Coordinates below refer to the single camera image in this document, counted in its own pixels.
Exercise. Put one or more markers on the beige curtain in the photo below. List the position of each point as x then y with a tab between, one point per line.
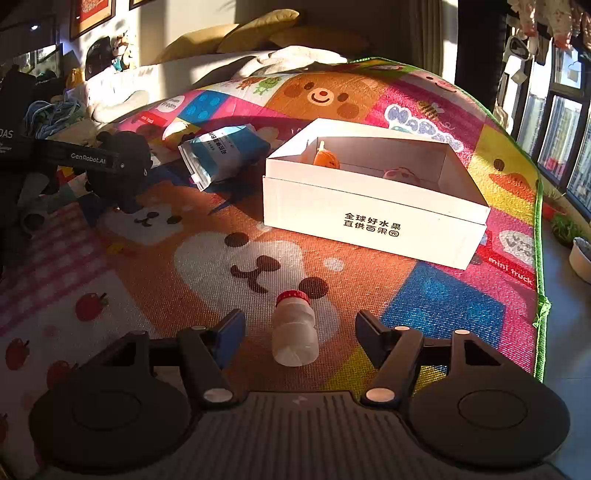
427	32

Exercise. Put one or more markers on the orange toy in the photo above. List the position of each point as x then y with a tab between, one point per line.
327	159

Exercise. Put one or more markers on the pink toy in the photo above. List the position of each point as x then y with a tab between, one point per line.
399	174

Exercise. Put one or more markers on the blue cloth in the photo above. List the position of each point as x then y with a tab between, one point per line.
53	117

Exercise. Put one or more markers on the black plush toy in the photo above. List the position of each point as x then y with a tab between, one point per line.
122	177

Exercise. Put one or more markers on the small plush toys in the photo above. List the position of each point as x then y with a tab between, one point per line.
123	50

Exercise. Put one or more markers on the white bowl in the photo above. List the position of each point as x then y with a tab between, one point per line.
581	261

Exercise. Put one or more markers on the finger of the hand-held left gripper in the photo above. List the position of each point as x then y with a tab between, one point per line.
87	154

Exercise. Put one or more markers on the small potted plant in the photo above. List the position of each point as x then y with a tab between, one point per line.
563	226

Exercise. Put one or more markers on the white blanket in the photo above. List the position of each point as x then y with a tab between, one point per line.
175	76

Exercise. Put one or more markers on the hanging clothes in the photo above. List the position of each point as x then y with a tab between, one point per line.
554	21

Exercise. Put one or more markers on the yellow pillow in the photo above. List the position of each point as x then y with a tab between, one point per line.
318	38
198	44
258	30

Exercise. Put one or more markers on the red framed wall picture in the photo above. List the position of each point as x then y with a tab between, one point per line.
92	14

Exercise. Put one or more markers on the colourful cartoon play mat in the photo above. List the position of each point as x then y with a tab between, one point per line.
152	286

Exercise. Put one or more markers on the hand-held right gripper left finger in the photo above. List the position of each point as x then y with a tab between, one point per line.
232	333

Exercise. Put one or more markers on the small red-capped plastic bottle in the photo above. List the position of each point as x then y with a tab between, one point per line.
294	332

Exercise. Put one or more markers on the black cap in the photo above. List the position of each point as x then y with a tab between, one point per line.
98	55

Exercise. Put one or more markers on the blue and white packet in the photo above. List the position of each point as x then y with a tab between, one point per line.
221	154

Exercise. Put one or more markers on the white cardboard box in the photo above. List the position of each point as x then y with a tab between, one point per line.
369	217

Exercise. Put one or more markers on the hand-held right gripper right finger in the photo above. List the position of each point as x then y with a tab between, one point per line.
369	334

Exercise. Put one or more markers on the dark curtain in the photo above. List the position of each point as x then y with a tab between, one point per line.
480	55

